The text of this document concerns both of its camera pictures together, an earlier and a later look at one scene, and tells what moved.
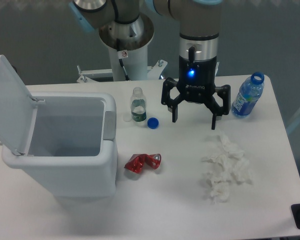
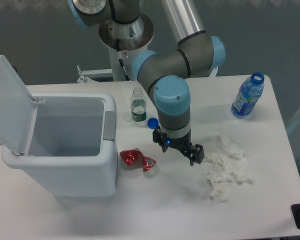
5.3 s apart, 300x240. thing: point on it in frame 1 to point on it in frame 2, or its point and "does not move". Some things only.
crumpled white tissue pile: x=230 y=165 does not move
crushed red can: x=136 y=162 to x=134 y=156
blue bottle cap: x=153 y=123 does not move
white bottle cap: x=127 y=117 does not move
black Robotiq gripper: x=196 y=82 to x=195 y=152
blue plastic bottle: x=249 y=92 does not move
